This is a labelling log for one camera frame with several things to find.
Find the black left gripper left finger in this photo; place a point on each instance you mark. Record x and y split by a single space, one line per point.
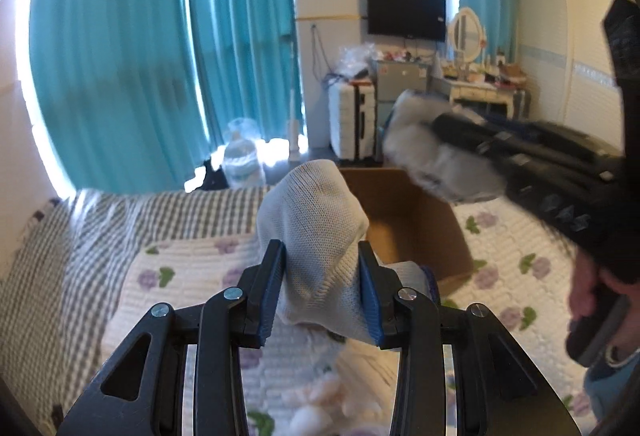
139 389

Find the white oval vanity mirror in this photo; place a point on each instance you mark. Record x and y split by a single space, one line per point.
466 36

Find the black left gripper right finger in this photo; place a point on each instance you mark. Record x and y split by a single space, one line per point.
499 389

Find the white suitcase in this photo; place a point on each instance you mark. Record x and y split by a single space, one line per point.
352 119

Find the white soft pack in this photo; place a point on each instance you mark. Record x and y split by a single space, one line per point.
444 171

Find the grey checked bed sheet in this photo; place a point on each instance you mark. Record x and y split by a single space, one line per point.
65 281

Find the clear plastic bag pile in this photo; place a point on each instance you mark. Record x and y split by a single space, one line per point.
354 61

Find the white wardrobe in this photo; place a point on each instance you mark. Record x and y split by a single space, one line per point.
563 52

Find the grey mini fridge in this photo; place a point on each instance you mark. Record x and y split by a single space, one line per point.
393 78

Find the grey knitted sock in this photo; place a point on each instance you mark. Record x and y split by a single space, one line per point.
321 223

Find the black wall television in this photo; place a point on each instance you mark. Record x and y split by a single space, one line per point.
408 19

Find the large clear water bottle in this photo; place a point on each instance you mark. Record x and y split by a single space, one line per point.
241 165

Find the person's right hand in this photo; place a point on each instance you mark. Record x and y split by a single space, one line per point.
586 275

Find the large teal curtain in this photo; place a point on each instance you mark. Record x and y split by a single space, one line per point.
116 90

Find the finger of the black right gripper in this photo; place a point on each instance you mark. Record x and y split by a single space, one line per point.
585 208
497 137

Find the brown cardboard box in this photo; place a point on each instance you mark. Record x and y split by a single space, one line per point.
408 224

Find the white floral quilt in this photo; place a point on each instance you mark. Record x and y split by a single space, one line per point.
319 373

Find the white dressing table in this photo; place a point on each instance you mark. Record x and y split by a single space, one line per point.
512 103

